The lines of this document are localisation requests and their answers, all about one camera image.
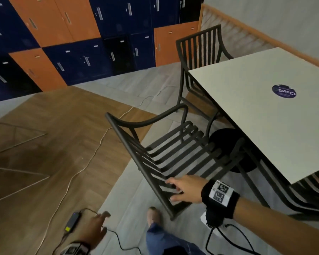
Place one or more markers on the person's left hand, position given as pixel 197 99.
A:
pixel 93 232

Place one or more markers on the person's right hand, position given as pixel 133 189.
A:
pixel 189 187

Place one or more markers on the person's right thumb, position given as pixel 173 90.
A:
pixel 180 198

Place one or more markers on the person's left thumb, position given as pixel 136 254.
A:
pixel 103 231

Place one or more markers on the dark metal slatted chair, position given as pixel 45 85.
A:
pixel 199 47
pixel 308 196
pixel 159 154

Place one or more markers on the person's right forearm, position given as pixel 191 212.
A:
pixel 281 228

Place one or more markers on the person's shoe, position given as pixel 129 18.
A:
pixel 153 215

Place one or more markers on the black power adapter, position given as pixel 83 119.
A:
pixel 72 222

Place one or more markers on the black wristband with marker tag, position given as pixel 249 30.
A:
pixel 220 195
pixel 75 248

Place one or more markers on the person's blue jeans leg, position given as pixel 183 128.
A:
pixel 167 243

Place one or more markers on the black round table base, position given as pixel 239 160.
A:
pixel 224 143

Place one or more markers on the round dark blue sticker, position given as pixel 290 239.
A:
pixel 284 91

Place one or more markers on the wooden handrail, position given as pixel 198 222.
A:
pixel 244 29

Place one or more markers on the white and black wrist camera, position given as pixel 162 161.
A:
pixel 212 220

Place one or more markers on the wall of blue and orange lockers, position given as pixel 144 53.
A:
pixel 69 37

